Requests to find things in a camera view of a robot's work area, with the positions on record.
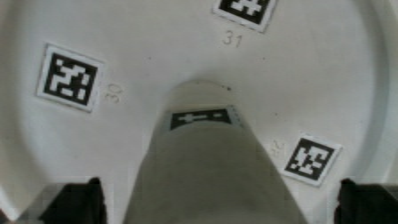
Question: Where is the white round table top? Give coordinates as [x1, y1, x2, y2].
[0, 0, 398, 224]

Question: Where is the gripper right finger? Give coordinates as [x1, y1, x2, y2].
[335, 179, 398, 224]

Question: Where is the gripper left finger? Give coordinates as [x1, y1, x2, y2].
[24, 177, 109, 224]

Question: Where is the white cylindrical table leg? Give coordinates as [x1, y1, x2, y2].
[122, 105, 310, 224]

